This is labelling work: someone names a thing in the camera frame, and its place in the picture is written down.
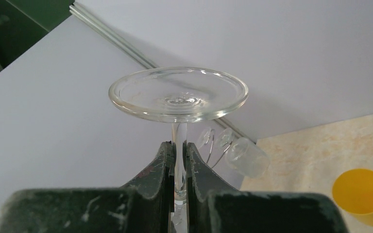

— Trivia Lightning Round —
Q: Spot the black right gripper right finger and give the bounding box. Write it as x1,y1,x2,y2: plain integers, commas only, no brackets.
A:
183,143,348,233

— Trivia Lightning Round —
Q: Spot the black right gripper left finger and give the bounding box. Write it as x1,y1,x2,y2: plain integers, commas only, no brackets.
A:
0,142,175,233

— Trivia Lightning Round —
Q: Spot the clear wine glass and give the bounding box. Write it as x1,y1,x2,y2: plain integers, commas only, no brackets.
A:
196,127,214,149
108,67,248,233

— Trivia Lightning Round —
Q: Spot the yellow plastic wine glass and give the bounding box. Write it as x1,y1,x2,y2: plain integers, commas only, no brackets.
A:
332,168,373,227

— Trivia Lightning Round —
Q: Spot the chrome wine glass rack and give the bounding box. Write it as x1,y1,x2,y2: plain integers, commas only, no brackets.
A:
204,128,234,168

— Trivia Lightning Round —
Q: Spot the clear wine glass back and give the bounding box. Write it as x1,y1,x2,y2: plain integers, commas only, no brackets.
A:
196,127,214,149

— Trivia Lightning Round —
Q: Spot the clear textured glass right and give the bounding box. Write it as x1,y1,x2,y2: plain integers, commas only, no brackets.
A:
215,128,271,178

